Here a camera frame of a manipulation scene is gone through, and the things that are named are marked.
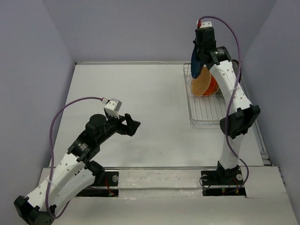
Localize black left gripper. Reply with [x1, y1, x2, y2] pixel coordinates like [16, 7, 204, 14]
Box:
[97, 112, 140, 144]

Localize dark blue leaf plate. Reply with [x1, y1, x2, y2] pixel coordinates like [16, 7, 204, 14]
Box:
[190, 45, 204, 79]

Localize grey deer plate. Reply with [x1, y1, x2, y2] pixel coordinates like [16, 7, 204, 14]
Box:
[215, 59, 239, 96]

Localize tan woven round plate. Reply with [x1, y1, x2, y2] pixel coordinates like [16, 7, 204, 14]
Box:
[191, 67, 211, 97]

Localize orange glossy plate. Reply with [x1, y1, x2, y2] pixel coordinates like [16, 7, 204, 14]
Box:
[203, 76, 219, 96]

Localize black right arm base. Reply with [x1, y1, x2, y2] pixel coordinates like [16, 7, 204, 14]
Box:
[199, 170, 247, 197]

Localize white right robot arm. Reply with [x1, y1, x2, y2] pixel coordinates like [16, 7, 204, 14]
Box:
[191, 21, 260, 184]

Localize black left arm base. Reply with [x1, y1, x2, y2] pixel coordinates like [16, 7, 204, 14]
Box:
[76, 170, 119, 197]

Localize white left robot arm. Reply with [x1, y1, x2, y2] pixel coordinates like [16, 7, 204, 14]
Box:
[14, 113, 141, 225]

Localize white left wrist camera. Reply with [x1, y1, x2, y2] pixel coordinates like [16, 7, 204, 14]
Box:
[103, 98, 122, 119]

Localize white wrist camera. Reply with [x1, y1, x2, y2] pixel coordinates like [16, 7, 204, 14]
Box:
[103, 98, 122, 119]
[197, 20, 212, 29]

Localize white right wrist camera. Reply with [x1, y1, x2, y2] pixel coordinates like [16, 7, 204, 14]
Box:
[197, 20, 212, 29]

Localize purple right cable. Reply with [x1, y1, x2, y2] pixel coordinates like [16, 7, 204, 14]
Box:
[198, 15, 250, 188]

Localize purple cable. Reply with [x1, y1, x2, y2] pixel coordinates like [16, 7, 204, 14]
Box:
[45, 96, 107, 218]
[198, 15, 250, 188]

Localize silver wire dish rack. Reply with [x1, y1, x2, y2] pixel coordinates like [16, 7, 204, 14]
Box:
[183, 63, 227, 127]

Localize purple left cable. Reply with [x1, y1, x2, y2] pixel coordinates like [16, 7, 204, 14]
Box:
[45, 96, 107, 218]

